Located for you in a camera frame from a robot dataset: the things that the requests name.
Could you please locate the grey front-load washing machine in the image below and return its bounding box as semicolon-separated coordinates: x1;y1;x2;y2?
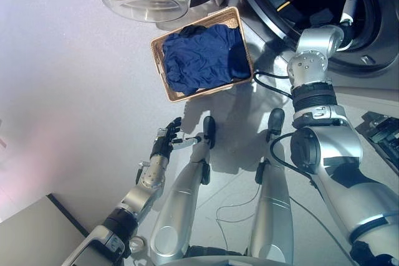
199;0;399;89

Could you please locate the black metal frame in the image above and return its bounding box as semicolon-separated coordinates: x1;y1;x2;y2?
355;112;399;167

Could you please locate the white cabinet beside washer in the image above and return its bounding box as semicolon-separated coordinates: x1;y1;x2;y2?
333;85;399;117

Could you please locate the black left robot foot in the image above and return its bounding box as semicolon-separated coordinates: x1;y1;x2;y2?
202;115;216;150

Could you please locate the black garment with yellow trim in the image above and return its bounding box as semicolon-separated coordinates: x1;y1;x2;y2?
274;0;344;30

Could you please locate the grey box with black edge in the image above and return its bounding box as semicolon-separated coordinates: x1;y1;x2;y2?
0;193;90;266

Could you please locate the black right robot foot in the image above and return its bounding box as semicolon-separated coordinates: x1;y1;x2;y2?
267;108;285;141

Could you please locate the thin grey wire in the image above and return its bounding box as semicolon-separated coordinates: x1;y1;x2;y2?
216;181;263;224

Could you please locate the woven tan laundry basket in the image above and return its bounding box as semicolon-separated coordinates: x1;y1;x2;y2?
150;6;255;103

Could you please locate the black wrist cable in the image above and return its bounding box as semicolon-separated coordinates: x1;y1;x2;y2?
252;71;296;100

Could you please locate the black elbow cable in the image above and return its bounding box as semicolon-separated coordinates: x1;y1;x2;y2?
269;131;315;180

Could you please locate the black robot foot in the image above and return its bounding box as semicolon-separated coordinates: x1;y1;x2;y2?
202;115;216;150
267;108;285;141

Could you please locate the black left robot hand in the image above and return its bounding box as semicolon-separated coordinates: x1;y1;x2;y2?
149;117;202;163

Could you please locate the dark blue garment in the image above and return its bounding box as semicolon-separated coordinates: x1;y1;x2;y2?
161;24;252;96

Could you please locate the small black garment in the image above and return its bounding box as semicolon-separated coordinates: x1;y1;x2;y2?
179;24;206;36

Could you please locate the silver left robot leg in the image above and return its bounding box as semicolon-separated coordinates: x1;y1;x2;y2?
149;135;213;264

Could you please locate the silver robot leg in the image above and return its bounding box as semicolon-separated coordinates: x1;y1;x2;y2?
249;128;294;264
149;135;213;264

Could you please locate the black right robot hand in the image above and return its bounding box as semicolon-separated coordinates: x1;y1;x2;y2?
311;0;362;30

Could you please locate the silver right robot leg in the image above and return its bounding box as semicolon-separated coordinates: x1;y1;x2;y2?
249;128;294;264

